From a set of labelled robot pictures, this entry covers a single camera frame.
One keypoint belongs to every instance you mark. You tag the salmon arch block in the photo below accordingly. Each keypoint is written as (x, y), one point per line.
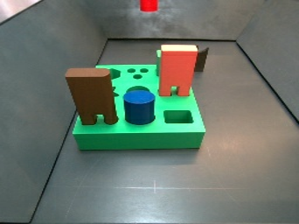
(176, 69)

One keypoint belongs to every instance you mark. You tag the brown arch block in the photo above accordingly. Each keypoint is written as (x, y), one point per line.
(92, 94)

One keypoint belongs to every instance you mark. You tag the dark brown block behind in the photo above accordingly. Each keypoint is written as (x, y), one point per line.
(200, 60)

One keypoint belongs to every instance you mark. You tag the green shape sorter board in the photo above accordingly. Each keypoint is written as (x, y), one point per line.
(176, 128)

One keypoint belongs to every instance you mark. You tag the small green block behind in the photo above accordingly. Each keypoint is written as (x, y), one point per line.
(157, 62)

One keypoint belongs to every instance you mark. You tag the red cylinder peg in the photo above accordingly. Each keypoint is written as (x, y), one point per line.
(148, 5)

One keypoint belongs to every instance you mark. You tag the blue cylinder peg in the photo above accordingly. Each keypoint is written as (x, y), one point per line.
(139, 105)

